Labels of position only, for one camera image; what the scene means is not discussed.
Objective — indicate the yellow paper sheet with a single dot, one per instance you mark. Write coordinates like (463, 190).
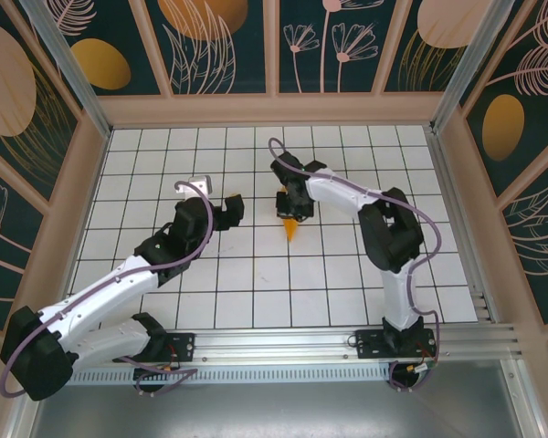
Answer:
(292, 228)

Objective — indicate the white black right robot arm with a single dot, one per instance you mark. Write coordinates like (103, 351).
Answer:
(393, 228)

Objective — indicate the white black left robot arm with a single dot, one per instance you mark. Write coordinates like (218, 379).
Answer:
(96, 292)

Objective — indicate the grey metal base sheet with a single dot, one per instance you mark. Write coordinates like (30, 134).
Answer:
(274, 410)

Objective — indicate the long aluminium base rail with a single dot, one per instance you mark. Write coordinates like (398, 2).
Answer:
(274, 344)

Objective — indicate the aluminium side rail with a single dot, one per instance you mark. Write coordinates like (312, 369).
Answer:
(456, 219)

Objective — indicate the aluminium frame post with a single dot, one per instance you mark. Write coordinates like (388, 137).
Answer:
(461, 68)
(73, 77)

